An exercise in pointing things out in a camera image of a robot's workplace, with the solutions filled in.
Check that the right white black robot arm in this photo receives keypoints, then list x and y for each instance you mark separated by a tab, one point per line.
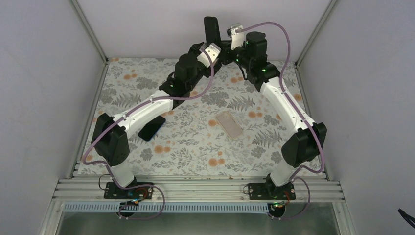
306	139

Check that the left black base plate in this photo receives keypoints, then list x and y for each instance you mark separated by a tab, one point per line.
112	191

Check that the black phone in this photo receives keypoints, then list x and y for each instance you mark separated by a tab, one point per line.
212	31

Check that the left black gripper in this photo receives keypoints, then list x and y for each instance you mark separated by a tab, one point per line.
194	50

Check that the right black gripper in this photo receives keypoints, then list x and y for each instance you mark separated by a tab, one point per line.
224	52

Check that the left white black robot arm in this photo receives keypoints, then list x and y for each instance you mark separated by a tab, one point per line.
111	133

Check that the beige phone case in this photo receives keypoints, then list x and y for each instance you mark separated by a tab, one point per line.
229	125

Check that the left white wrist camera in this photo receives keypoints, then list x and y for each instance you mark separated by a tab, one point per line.
209	54

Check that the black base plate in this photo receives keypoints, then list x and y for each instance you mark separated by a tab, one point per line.
112	191
267	191

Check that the floral patterned table mat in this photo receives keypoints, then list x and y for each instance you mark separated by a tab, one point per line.
191	142

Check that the aluminium rail frame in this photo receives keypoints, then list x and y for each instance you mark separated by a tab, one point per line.
192	194

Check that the black object at edge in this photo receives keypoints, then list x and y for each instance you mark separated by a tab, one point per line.
408	218

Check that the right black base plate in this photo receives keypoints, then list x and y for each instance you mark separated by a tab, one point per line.
267	191

